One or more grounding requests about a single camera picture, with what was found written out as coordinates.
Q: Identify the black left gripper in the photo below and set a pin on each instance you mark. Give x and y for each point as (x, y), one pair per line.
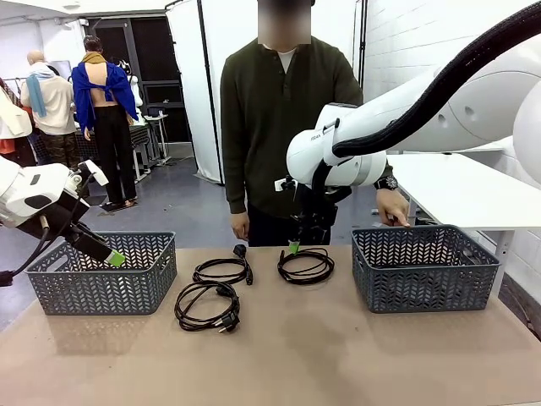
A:
(50, 220)

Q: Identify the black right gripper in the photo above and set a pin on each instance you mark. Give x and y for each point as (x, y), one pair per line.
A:
(317, 207)

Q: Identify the person's right forearm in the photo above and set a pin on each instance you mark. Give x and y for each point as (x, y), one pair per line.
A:
(237, 182)

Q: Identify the person's right hand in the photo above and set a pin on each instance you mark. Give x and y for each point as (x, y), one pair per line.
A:
(241, 226)

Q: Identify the person's left hand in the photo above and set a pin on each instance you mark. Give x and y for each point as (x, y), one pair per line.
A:
(391, 207)

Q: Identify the grey plastic lattice basket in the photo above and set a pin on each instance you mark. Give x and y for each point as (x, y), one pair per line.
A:
(422, 296)
(105, 296)

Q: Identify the black wristwatch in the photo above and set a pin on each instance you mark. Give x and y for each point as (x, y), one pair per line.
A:
(386, 183)

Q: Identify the black perforated table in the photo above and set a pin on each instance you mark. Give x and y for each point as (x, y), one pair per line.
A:
(139, 135)

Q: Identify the person in green sweater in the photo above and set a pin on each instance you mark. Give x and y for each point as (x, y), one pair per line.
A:
(262, 127)

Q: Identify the dark hanging garment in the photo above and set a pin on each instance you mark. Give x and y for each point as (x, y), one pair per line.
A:
(17, 152)

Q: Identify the white standing desk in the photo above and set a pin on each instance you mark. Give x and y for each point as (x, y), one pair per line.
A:
(156, 117)

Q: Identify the mannequin with beige shirt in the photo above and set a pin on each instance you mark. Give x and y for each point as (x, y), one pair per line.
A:
(50, 105)

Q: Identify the white hanging jacket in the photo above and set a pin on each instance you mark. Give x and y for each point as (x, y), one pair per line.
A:
(12, 118)

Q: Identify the white humanoid figure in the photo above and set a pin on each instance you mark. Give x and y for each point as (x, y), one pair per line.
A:
(136, 95)

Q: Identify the mannequin with blue garment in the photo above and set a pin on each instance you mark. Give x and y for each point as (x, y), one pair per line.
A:
(84, 84)

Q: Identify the large white table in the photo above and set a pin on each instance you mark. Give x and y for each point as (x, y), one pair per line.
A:
(465, 190)

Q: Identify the white backdrop screen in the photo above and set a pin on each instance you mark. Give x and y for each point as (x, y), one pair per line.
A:
(186, 84)

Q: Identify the black stand pole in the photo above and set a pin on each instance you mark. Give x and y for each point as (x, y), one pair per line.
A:
(362, 42)

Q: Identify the small white table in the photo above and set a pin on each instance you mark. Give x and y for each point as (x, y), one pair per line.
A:
(494, 146)

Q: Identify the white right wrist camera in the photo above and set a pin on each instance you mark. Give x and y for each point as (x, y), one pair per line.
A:
(282, 184)

